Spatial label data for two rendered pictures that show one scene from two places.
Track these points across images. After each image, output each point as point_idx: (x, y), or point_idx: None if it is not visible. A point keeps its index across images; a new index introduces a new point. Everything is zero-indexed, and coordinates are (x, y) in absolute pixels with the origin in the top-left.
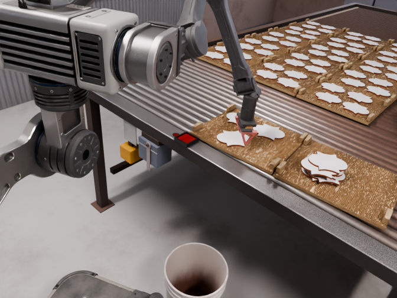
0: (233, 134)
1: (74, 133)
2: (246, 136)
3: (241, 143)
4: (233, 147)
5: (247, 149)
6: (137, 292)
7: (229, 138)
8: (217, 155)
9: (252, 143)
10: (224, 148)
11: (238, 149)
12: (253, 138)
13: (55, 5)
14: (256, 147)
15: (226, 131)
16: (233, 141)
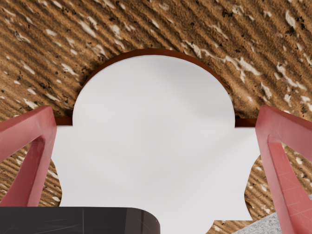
0: (103, 172)
1: None
2: (133, 87)
3: (248, 146)
4: (258, 181)
5: (308, 102)
6: None
7: (157, 201)
8: (265, 220)
9: (225, 32)
10: (252, 222)
11: (289, 156)
12: (131, 1)
13: None
14: (308, 12)
15: (68, 204)
16: (207, 186)
